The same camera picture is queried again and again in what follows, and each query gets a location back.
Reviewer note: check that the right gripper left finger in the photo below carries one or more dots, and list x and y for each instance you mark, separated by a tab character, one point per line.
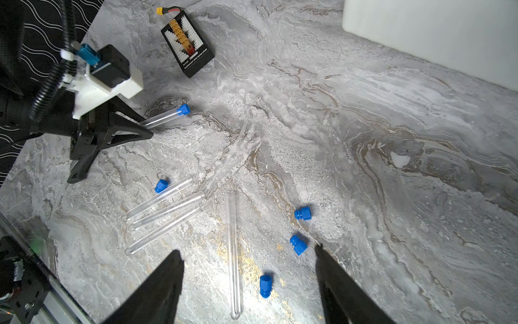
156	299

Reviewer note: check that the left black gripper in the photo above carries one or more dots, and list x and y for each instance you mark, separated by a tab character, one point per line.
99	129

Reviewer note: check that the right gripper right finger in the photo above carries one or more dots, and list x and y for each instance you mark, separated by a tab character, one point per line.
343	301

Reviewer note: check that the clear test tube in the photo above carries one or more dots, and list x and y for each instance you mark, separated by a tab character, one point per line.
181	205
158	198
162	230
166	117
232	250

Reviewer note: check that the blue stopper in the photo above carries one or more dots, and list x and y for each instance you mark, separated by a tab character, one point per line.
265	285
303	214
298	245

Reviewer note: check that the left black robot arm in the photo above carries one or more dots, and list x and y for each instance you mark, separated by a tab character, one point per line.
38	108

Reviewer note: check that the blue stopper left lone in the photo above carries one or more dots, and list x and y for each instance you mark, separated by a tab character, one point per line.
161	185

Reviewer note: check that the aluminium front rail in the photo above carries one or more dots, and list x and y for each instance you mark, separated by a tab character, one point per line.
59	306

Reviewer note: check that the black battery pack with cable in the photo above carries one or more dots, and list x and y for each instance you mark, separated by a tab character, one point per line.
188	46

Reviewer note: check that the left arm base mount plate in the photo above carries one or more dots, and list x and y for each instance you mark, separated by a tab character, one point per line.
23	286

